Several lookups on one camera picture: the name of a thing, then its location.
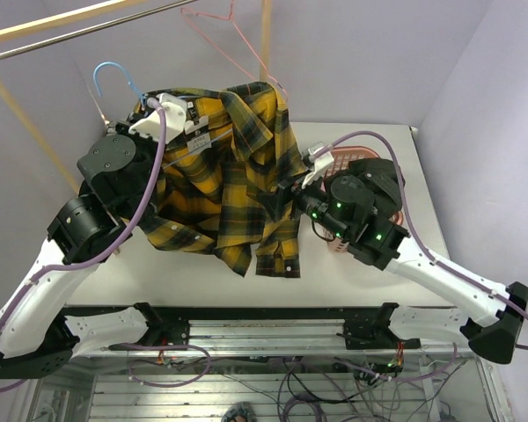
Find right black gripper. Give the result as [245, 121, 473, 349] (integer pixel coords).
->
[256, 167, 349, 240]

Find blue wire hanger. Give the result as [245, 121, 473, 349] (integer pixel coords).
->
[92, 62, 237, 171]

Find yellow plaid shirt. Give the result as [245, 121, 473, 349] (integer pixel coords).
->
[138, 82, 305, 278]

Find dark pinstriped shirt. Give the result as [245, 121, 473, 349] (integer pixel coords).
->
[348, 157, 402, 219]

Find pink wire hanger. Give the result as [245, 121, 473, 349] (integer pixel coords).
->
[180, 1, 289, 101]

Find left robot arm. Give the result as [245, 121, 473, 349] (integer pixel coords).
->
[0, 105, 170, 380]

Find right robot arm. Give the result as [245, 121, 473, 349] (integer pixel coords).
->
[258, 175, 528, 365]

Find pink plastic laundry basket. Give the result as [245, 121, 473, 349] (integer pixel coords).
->
[323, 146, 380, 253]

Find metal hanging rod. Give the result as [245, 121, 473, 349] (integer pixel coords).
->
[0, 0, 195, 61]

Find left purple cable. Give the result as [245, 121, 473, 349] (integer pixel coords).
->
[0, 98, 168, 395]

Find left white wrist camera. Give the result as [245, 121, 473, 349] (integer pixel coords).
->
[128, 93, 187, 145]

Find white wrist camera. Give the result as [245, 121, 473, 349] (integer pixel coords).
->
[128, 93, 187, 145]
[301, 142, 334, 189]

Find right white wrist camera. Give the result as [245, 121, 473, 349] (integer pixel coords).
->
[301, 142, 334, 189]

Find aluminium rail base frame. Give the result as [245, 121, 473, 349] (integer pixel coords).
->
[22, 308, 514, 421]

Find wooden clothes rack frame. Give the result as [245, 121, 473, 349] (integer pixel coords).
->
[0, 0, 273, 199]

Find loose cables under table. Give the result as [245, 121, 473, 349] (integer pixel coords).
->
[127, 340, 463, 422]

